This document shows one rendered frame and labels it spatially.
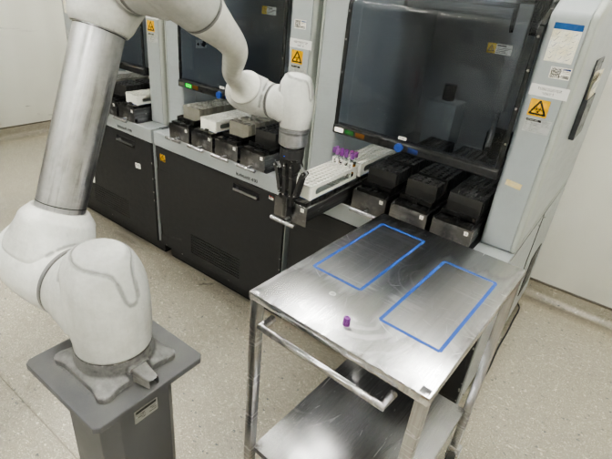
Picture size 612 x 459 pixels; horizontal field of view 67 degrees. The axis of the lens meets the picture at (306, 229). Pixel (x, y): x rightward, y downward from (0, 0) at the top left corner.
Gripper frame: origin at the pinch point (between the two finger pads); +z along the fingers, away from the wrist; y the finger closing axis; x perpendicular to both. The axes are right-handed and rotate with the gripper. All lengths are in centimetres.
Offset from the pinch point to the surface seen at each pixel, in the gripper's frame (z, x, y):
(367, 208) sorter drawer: 4.3, -26.9, -15.3
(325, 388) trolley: 52, 12, -30
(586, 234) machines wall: 35, -147, -80
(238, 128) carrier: -6, -34, 56
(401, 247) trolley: -2.1, 0.8, -41.1
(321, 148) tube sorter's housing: -8.1, -35.9, 12.5
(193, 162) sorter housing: 14, -27, 76
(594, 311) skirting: 75, -147, -98
